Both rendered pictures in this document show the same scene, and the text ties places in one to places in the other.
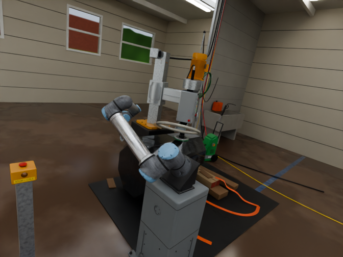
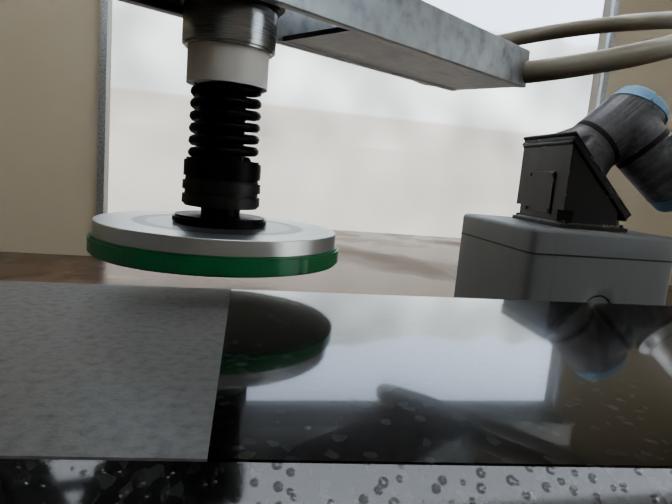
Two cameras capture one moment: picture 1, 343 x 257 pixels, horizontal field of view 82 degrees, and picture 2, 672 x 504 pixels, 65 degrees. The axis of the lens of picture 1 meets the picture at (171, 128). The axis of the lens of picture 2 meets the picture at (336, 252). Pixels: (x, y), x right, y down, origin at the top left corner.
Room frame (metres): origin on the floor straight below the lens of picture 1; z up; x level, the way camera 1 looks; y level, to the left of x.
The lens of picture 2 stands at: (3.07, 0.20, 0.93)
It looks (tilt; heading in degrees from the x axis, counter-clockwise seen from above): 8 degrees down; 215
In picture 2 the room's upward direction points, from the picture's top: 5 degrees clockwise
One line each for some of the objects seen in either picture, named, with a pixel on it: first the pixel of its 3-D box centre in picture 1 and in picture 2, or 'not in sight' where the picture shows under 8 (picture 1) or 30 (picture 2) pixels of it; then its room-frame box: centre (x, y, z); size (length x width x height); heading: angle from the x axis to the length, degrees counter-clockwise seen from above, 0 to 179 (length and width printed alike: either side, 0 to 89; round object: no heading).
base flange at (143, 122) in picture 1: (153, 123); not in sight; (3.62, 0.35, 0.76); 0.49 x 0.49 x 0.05; 43
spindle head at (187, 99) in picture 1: (187, 106); not in sight; (2.82, -0.17, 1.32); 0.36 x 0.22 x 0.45; 172
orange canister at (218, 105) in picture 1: (218, 106); not in sight; (5.96, -1.27, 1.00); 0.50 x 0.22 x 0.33; 136
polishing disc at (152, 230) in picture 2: (181, 137); (219, 230); (2.74, -0.16, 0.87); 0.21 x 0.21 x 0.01
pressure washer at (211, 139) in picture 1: (210, 140); not in sight; (4.19, -0.90, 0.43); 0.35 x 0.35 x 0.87; 28
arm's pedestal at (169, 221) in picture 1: (170, 223); (538, 371); (1.52, -0.13, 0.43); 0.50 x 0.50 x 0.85; 46
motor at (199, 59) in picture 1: (198, 67); not in sight; (3.39, -0.27, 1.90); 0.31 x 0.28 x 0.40; 82
